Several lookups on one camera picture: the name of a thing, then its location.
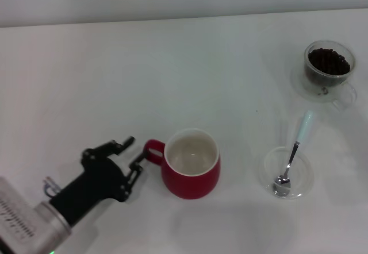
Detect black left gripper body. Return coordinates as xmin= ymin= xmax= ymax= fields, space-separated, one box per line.
xmin=48 ymin=156 xmax=129 ymax=228

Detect red ceramic mug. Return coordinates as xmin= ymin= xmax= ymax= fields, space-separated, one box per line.
xmin=143 ymin=128 xmax=221 ymax=200

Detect steel spoon with blue handle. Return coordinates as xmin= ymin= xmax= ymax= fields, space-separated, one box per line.
xmin=272 ymin=110 xmax=315 ymax=194

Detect coffee bean pile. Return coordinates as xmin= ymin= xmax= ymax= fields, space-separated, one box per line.
xmin=308 ymin=47 xmax=351 ymax=76

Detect small clear glass saucer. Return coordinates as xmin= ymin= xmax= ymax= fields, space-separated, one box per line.
xmin=258 ymin=146 xmax=313 ymax=199

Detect large clear glass saucer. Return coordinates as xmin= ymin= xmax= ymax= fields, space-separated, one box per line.
xmin=290 ymin=64 xmax=357 ymax=104

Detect thin left wrist wires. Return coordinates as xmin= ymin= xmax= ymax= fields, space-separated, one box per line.
xmin=42 ymin=176 xmax=61 ymax=199

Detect clear glass cup with handle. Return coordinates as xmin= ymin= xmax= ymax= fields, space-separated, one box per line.
xmin=304 ymin=40 xmax=358 ymax=111

